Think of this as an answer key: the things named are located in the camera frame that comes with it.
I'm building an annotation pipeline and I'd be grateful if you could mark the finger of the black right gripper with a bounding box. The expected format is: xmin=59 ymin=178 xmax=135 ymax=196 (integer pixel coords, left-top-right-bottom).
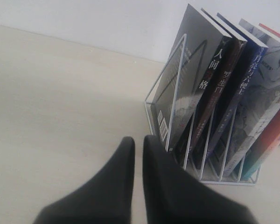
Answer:
xmin=142 ymin=135 xmax=257 ymax=224

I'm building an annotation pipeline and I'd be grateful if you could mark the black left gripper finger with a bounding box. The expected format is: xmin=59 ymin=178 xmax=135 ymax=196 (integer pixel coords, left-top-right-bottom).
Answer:
xmin=34 ymin=137 xmax=135 ymax=224

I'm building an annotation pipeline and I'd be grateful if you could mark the blue book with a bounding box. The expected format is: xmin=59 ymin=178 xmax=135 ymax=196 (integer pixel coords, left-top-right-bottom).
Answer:
xmin=206 ymin=13 xmax=268 ymax=159

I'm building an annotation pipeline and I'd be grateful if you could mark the pink red book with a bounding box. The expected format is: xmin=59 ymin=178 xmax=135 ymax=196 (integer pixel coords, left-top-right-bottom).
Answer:
xmin=241 ymin=28 xmax=280 ymax=181

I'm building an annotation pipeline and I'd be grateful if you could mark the grey white book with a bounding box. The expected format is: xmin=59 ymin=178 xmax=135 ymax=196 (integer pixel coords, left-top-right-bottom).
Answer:
xmin=223 ymin=19 xmax=280 ymax=177

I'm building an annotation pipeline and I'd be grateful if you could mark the black book white title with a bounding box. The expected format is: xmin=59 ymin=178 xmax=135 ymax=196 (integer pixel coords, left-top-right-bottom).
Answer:
xmin=152 ymin=5 xmax=232 ymax=152

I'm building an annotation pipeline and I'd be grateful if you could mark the dark brown book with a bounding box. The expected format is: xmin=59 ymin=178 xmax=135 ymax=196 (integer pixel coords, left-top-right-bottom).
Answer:
xmin=189 ymin=8 xmax=247 ymax=152

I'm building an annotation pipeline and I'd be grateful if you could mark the white wire book rack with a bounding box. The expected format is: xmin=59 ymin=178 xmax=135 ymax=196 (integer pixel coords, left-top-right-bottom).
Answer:
xmin=144 ymin=34 xmax=261 ymax=186

